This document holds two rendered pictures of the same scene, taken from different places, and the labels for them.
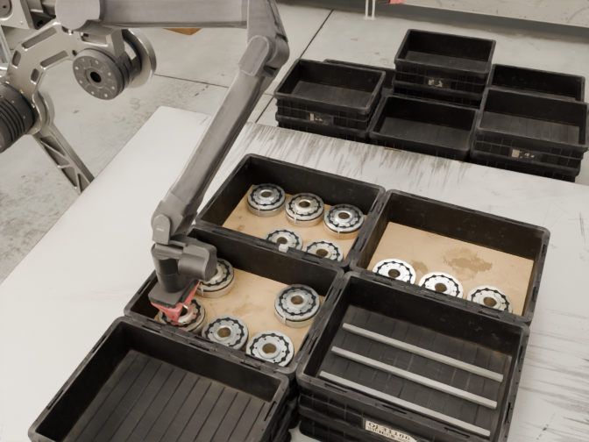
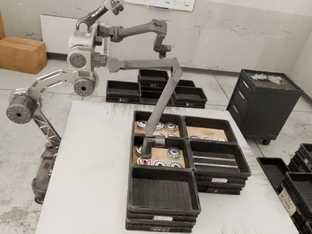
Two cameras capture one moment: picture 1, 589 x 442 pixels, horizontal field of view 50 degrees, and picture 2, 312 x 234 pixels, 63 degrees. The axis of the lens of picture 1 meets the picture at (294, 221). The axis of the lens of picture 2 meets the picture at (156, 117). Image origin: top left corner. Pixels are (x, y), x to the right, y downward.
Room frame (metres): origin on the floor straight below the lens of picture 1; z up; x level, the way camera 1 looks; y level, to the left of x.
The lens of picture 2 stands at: (-0.11, 0.90, 2.09)
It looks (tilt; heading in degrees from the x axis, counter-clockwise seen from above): 35 degrees down; 326
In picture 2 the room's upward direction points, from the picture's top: 11 degrees clockwise
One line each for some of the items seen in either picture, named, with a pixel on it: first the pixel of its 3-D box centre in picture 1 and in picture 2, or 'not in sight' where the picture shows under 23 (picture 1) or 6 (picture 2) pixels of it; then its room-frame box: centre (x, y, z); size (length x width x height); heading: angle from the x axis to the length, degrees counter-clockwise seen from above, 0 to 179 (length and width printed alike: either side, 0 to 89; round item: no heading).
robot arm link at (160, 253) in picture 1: (169, 257); (149, 141); (0.88, 0.25, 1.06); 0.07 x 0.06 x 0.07; 69
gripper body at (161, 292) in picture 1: (172, 276); (146, 148); (0.88, 0.26, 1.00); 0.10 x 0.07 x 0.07; 155
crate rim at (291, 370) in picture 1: (236, 294); (160, 152); (0.90, 0.13, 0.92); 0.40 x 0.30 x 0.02; 65
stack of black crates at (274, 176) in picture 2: not in sight; (273, 178); (0.74, -1.24, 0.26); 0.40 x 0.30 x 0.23; 159
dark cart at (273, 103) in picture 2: not in sight; (256, 109); (1.60, -1.79, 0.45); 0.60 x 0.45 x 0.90; 69
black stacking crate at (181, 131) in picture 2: (293, 222); (157, 129); (1.17, 0.00, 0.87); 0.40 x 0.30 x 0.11; 65
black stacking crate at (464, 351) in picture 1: (412, 367); (215, 162); (0.73, -0.23, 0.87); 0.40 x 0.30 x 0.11; 65
